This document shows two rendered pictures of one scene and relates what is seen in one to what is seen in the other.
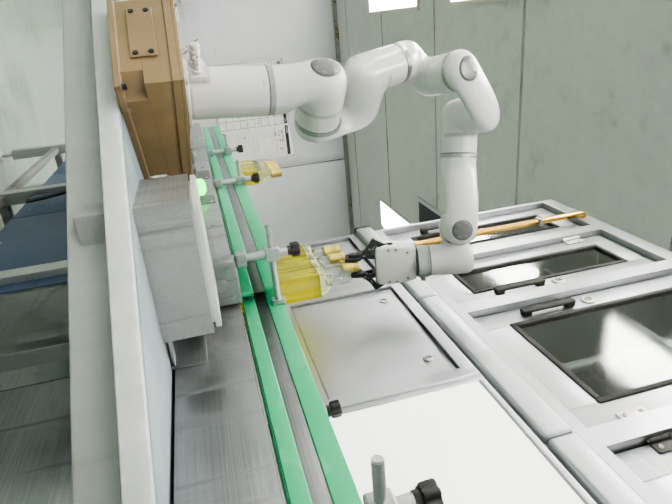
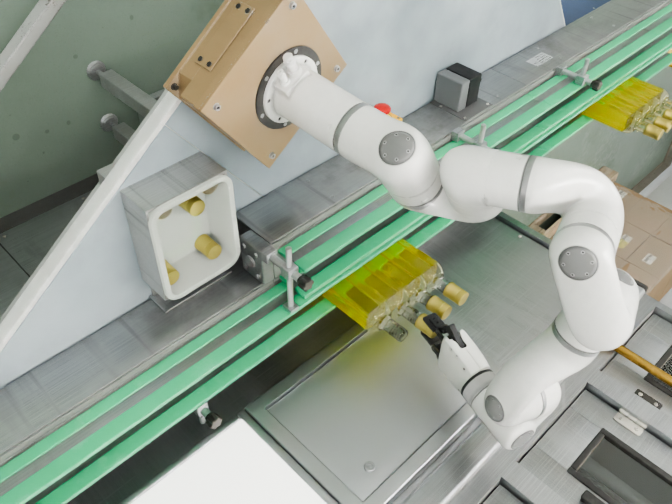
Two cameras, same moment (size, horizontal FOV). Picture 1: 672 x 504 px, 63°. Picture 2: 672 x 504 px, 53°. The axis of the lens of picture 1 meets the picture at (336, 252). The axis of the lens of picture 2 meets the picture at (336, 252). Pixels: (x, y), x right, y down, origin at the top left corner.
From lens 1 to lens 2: 1.03 m
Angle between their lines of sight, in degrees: 51
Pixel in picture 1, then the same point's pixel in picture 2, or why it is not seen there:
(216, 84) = (294, 103)
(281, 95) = (342, 149)
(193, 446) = (69, 359)
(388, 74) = (480, 196)
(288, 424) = (118, 401)
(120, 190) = (120, 172)
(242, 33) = not seen: outside the picture
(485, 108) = (583, 322)
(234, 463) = (57, 391)
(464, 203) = (510, 388)
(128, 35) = (213, 35)
